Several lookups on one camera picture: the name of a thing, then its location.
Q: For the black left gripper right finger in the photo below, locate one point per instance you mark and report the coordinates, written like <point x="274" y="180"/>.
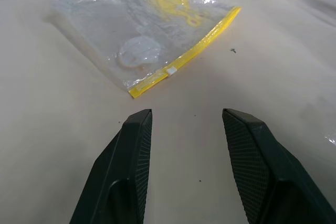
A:
<point x="265" y="171"/>

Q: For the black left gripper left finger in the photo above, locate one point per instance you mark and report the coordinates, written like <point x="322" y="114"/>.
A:
<point x="118" y="171"/>

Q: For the clear bag with yellow zipper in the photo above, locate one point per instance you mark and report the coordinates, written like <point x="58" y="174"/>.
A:
<point x="110" y="24"/>

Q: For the clear plastic wrap piece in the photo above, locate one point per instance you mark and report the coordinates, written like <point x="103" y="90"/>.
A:
<point x="332" y="140"/>

